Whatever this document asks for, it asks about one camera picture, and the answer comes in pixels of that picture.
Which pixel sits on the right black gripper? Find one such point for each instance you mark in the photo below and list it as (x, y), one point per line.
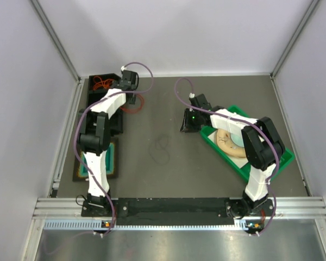
(187, 126)

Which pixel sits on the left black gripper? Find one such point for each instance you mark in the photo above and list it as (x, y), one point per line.
(131, 101)

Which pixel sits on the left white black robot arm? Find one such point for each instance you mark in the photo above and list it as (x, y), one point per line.
(95, 136)

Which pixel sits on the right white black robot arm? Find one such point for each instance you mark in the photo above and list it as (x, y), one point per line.
(257, 140)

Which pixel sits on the black compartment organizer bin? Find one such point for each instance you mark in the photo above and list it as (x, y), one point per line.
(98, 86)

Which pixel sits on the beige painted ceramic plate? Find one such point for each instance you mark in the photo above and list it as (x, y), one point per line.
(224, 142)

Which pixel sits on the white square board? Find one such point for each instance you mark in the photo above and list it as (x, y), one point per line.
(239, 162)

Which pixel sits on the green plastic tray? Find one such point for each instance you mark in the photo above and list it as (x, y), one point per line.
(286, 158)

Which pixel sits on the teal sponge on black tray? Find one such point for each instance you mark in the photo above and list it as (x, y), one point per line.
(111, 160)

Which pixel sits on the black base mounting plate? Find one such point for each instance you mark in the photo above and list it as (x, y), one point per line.
(155, 208)

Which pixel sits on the grey slotted cable duct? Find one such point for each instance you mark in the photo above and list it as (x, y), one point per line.
(99, 225)

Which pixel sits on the aluminium front frame rail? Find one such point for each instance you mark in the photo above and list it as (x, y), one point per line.
(287, 208)

